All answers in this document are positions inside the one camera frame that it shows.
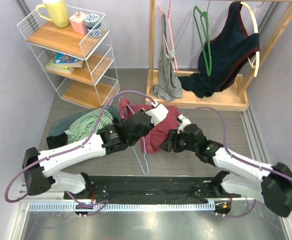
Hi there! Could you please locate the teal plastic laundry basin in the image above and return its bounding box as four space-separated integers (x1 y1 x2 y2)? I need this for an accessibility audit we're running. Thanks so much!
48 105 120 137

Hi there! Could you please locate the cream white hanger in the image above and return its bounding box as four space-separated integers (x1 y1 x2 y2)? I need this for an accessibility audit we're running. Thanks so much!
240 1 260 78

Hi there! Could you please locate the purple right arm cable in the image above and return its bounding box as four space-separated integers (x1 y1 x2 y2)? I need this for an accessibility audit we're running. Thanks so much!
183 106 292 218

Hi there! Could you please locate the pink hanger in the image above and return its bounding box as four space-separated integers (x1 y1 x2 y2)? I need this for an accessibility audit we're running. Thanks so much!
158 0 179 73

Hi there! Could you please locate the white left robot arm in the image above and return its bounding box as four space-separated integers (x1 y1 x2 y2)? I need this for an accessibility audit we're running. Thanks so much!
22 111 158 200

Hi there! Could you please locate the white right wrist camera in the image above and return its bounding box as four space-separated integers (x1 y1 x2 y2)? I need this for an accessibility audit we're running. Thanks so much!
177 114 192 133

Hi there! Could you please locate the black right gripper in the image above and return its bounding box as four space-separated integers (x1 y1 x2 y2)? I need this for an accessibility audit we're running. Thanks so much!
159 129 198 153

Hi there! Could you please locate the light blue hanger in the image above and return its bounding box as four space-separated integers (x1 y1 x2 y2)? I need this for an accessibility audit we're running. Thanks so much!
117 96 150 175

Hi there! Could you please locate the grey tank top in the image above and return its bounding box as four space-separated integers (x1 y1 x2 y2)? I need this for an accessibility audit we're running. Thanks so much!
151 12 183 101

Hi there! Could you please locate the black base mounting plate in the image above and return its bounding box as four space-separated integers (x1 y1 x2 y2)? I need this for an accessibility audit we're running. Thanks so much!
73 175 240 205

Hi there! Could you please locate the white wire wooden shelf rack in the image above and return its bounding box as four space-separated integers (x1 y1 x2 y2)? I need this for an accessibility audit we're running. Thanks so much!
17 5 120 109

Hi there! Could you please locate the green striped shirt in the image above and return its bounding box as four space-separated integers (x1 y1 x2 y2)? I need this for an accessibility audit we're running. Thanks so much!
65 109 114 144

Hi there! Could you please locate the green hanger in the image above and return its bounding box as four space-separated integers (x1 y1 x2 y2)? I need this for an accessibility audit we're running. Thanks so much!
192 2 212 76

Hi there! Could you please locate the green cover book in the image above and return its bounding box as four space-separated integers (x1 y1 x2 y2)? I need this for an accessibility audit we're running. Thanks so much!
45 58 75 74

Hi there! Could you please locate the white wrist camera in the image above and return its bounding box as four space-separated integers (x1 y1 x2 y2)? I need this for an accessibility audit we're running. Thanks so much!
177 114 192 133
145 102 169 126

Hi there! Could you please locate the wooden clothes rack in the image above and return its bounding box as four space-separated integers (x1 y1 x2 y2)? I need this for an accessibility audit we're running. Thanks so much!
146 0 292 112

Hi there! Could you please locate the navy tank top red trim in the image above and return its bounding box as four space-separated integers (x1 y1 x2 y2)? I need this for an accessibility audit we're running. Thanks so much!
178 1 260 98

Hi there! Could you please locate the blue white patterned cup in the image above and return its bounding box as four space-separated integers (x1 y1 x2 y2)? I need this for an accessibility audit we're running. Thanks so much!
84 13 102 38

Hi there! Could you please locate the pink small box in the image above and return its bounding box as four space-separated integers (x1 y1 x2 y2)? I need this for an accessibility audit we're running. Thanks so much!
69 11 87 35

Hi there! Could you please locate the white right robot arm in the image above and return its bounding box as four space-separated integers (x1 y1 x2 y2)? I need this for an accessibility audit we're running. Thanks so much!
160 124 292 218

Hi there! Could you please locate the blue cover book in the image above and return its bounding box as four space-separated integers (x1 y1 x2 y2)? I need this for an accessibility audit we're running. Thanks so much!
54 52 83 68

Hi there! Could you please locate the yellow mug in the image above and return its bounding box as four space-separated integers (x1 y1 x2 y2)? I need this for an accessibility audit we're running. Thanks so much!
35 0 70 28

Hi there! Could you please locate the slotted aluminium cable rail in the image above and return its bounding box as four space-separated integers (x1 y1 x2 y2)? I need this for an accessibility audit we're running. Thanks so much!
28 201 216 212

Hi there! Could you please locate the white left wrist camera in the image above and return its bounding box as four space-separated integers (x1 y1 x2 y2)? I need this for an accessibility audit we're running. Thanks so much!
145 102 169 126

